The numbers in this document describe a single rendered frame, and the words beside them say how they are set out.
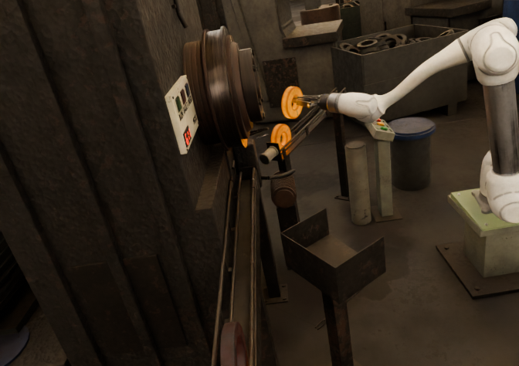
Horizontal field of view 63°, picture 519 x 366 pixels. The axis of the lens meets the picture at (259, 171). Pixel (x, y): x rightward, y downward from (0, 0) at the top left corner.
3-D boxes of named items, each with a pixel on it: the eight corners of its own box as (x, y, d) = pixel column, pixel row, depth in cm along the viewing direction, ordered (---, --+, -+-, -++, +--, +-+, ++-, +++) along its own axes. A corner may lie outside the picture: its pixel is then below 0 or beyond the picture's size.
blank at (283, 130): (279, 158, 225) (285, 159, 223) (266, 143, 213) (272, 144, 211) (289, 133, 230) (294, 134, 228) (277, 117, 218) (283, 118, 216)
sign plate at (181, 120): (180, 154, 126) (164, 96, 118) (193, 125, 149) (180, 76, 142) (188, 153, 126) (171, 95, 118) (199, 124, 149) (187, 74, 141)
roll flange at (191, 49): (201, 174, 155) (167, 44, 135) (214, 130, 197) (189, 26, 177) (227, 170, 154) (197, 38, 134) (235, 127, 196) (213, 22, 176)
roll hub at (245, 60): (251, 132, 158) (236, 57, 146) (252, 110, 183) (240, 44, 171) (266, 130, 157) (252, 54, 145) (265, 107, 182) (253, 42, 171)
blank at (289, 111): (278, 95, 198) (284, 95, 196) (294, 80, 207) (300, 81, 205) (284, 123, 206) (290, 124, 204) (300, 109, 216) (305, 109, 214)
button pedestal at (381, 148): (377, 225, 257) (371, 131, 231) (368, 205, 279) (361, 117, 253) (404, 221, 256) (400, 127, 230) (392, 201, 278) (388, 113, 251)
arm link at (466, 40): (456, 31, 166) (459, 39, 155) (505, 5, 157) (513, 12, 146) (469, 59, 170) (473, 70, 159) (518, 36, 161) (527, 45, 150)
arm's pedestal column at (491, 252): (510, 235, 227) (514, 185, 214) (561, 285, 191) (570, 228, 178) (435, 248, 229) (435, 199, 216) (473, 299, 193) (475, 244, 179)
